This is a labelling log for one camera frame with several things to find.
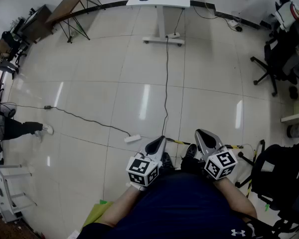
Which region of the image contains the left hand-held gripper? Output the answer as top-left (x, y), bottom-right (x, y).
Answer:
top-left (126, 135), bottom-right (167, 187)

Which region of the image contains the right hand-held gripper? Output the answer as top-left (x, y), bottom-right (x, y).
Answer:
top-left (195, 129), bottom-right (238, 181)

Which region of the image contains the person's right forearm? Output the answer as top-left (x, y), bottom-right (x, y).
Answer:
top-left (212, 177), bottom-right (258, 221)

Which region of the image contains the person's left forearm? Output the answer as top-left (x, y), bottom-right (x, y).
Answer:
top-left (101, 183), bottom-right (146, 228)

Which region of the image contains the person's left shoe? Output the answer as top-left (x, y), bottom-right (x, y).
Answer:
top-left (161, 152), bottom-right (174, 169)

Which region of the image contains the person's shoe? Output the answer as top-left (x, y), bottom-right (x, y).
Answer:
top-left (182, 143), bottom-right (198, 161)
top-left (161, 152), bottom-right (174, 169)

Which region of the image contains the person's right shoe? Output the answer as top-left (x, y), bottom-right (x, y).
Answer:
top-left (182, 143), bottom-right (198, 161)

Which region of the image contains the white wristband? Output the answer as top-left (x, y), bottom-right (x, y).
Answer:
top-left (129, 182), bottom-right (148, 192)

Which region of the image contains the person's navy shirt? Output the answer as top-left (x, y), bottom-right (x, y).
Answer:
top-left (76, 170), bottom-right (256, 239)

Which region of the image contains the black office chair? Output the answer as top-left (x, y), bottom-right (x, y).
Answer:
top-left (1, 30), bottom-right (28, 68)
top-left (250, 21), bottom-right (299, 97)
top-left (235, 137), bottom-right (299, 234)

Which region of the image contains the green mat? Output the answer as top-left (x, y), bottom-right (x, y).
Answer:
top-left (81, 199), bottom-right (115, 232)

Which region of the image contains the round metal tin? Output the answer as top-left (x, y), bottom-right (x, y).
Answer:
top-left (286, 121), bottom-right (299, 139)

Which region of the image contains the white shelf board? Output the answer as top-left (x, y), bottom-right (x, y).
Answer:
top-left (281, 110), bottom-right (299, 124)

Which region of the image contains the white and red bag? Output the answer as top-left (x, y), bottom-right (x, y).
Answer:
top-left (274, 0), bottom-right (299, 32)

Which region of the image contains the white shelf rack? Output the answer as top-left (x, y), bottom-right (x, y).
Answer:
top-left (0, 163), bottom-right (37, 224)

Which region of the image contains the wooden desk with black legs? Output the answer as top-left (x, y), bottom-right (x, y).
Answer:
top-left (44, 0), bottom-right (108, 44)

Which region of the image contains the brown cabinet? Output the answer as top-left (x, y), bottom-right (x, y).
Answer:
top-left (21, 4), bottom-right (53, 45)

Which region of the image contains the long black cable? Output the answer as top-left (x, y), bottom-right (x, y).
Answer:
top-left (161, 35), bottom-right (170, 138)

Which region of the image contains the black cable with adapter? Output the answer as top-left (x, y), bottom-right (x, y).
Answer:
top-left (0, 102), bottom-right (132, 137)

